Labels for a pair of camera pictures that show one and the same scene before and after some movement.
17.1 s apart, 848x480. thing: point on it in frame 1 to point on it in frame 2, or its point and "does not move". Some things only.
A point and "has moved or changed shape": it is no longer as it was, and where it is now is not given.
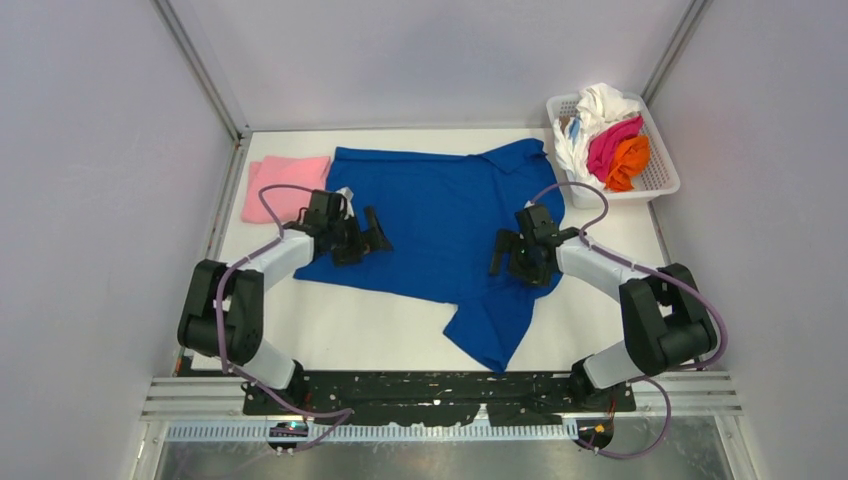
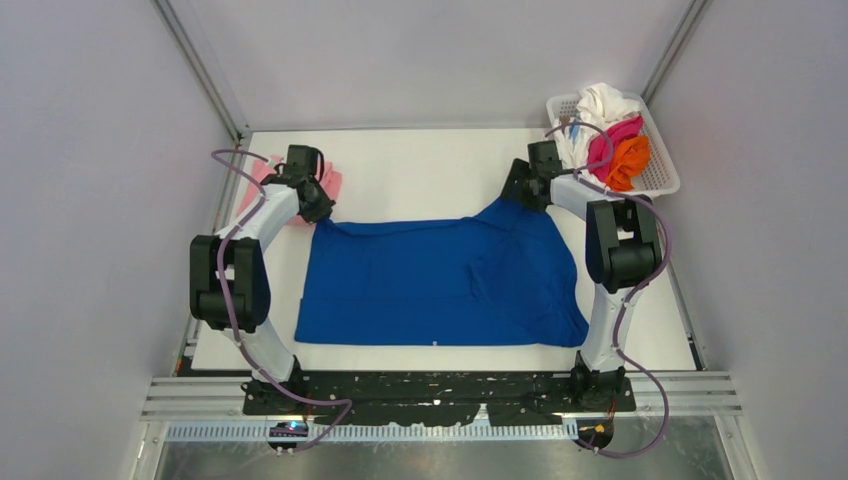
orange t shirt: (630, 158) does not move
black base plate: (410, 399) does not move
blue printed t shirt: (441, 215) has moved or changed shape
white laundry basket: (660, 178) does not move
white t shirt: (598, 104) does not move
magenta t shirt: (602, 145) does not move
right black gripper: (515, 253) to (520, 188)
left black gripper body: (357, 239) to (318, 203)
